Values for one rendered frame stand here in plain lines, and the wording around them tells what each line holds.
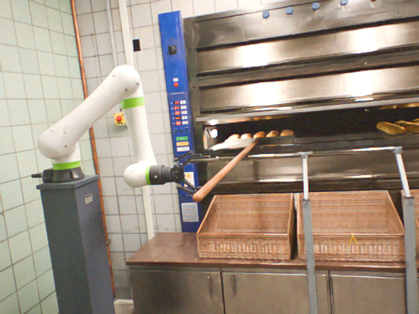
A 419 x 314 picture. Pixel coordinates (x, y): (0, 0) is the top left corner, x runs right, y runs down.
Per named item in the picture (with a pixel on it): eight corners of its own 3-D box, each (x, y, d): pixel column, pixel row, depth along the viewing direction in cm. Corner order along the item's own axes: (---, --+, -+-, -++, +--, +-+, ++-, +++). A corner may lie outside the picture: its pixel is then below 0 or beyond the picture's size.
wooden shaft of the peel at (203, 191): (201, 203, 120) (200, 194, 120) (192, 203, 121) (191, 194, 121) (260, 141, 284) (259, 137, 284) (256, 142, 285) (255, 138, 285)
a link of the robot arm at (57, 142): (25, 144, 150) (124, 55, 152) (37, 141, 166) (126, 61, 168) (50, 167, 153) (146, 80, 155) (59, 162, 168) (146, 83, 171)
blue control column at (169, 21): (237, 223, 468) (222, 49, 440) (249, 223, 464) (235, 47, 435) (189, 305, 284) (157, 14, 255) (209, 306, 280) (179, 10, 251)
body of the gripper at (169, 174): (166, 163, 169) (186, 162, 167) (168, 182, 170) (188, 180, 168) (160, 166, 162) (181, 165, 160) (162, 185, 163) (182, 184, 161)
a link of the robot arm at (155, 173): (149, 188, 163) (146, 167, 162) (159, 182, 174) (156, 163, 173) (162, 187, 161) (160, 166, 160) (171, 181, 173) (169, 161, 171)
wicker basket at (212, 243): (217, 231, 270) (214, 194, 267) (296, 231, 254) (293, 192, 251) (196, 258, 224) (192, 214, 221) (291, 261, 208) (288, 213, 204)
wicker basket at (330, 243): (298, 231, 254) (296, 191, 250) (389, 231, 240) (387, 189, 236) (297, 261, 208) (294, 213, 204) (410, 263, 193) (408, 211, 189)
